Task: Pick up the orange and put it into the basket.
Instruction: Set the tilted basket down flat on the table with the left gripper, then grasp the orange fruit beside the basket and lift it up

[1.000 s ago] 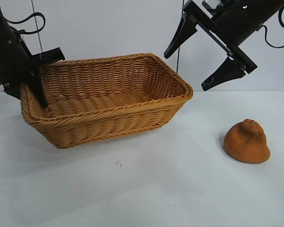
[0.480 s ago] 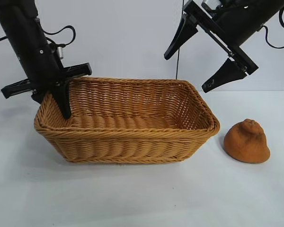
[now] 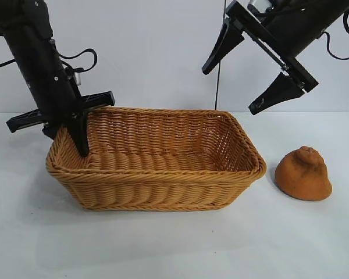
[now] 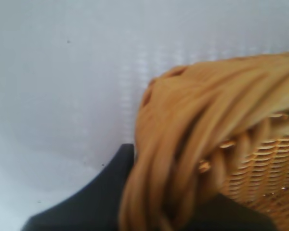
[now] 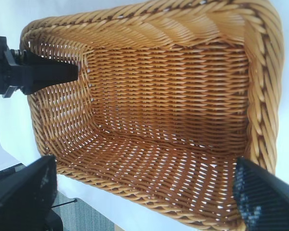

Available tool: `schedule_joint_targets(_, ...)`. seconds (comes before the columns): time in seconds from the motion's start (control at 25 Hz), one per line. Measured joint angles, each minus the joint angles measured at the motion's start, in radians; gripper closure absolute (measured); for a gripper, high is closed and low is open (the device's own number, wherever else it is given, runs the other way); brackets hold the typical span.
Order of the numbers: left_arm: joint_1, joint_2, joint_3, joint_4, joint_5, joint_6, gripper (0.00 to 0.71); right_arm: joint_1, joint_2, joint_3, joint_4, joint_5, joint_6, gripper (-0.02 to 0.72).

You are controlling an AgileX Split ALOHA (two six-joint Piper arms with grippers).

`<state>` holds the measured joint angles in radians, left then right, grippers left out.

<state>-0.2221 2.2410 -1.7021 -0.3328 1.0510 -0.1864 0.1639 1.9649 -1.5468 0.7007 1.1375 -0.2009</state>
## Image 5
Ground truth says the woven tan wicker basket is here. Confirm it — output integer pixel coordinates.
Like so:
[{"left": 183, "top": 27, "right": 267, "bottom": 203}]
[{"left": 19, "top": 0, "right": 286, "bottom": 231}]

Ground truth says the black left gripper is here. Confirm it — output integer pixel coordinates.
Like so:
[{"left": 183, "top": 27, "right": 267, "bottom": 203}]
[{"left": 0, "top": 34, "right": 79, "bottom": 99}]

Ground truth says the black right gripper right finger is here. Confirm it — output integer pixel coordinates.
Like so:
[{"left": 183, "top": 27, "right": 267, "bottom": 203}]
[{"left": 233, "top": 157, "right": 289, "bottom": 231}]

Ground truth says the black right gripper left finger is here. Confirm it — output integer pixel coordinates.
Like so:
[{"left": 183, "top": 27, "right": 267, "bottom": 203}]
[{"left": 0, "top": 155, "right": 58, "bottom": 231}]

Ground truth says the thin black cable tie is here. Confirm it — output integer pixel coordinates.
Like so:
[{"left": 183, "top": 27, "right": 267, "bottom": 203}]
[{"left": 52, "top": 198, "right": 78, "bottom": 209}]

